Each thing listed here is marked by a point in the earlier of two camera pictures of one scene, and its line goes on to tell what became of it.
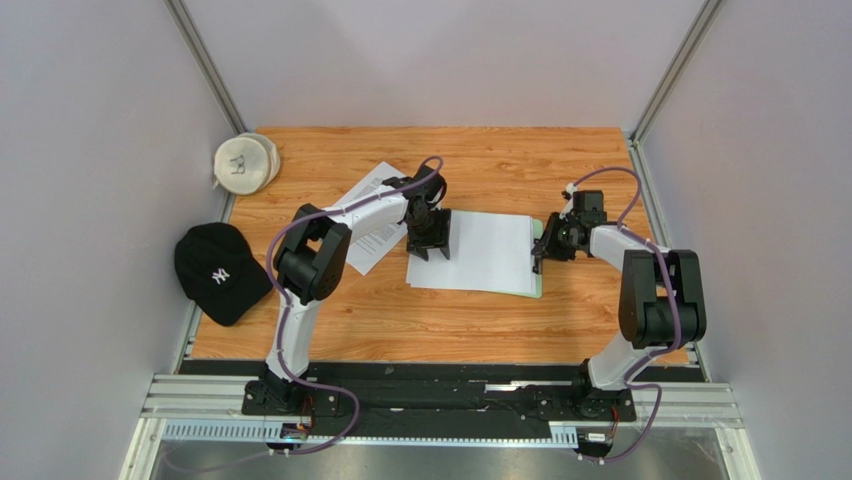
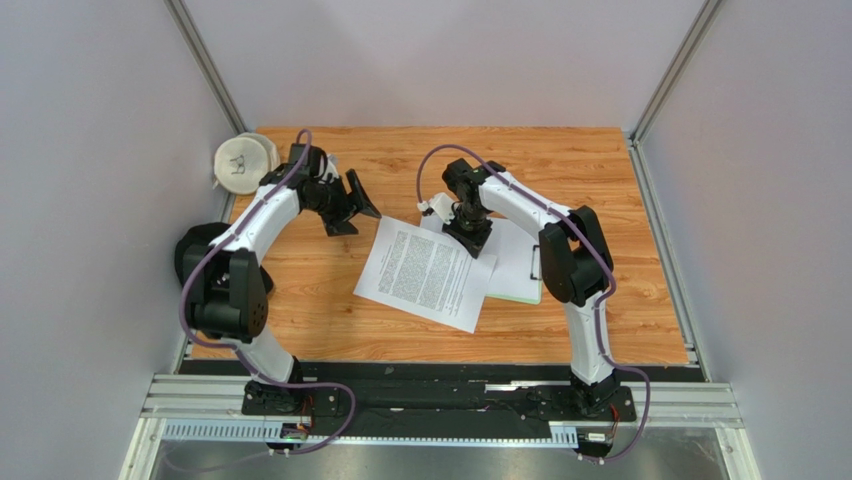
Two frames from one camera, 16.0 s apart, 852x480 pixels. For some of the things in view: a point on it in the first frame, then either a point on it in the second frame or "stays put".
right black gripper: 549,239 -> 470,229
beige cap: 245,164 stays put
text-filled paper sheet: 367,252 -> 423,273
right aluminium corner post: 651,110 stays put
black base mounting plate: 435,400 stays put
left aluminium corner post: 181,15 stays put
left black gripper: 440,238 -> 336,228
